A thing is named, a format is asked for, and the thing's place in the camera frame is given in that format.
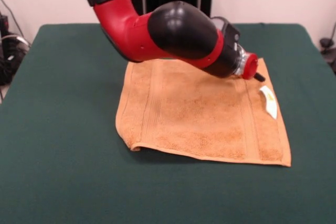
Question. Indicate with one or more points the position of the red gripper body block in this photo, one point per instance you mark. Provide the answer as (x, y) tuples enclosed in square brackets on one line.
[(250, 65)]

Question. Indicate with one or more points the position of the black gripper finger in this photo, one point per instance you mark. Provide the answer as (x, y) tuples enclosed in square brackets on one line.
[(260, 77)]

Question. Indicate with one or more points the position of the orange terry towel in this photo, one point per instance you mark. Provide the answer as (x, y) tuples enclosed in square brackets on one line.
[(197, 119)]

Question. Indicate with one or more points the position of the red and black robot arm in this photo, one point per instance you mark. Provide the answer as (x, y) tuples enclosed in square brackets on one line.
[(162, 35)]

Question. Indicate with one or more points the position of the black floor object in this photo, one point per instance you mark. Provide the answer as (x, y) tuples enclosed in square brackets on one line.
[(331, 60)]

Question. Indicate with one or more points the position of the small black adapter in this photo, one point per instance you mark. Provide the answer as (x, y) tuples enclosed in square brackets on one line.
[(325, 42)]

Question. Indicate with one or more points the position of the dark green table cloth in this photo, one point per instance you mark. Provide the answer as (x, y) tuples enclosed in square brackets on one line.
[(52, 103)]

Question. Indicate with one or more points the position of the red and black power strip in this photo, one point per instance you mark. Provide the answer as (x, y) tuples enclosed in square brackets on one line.
[(4, 23)]

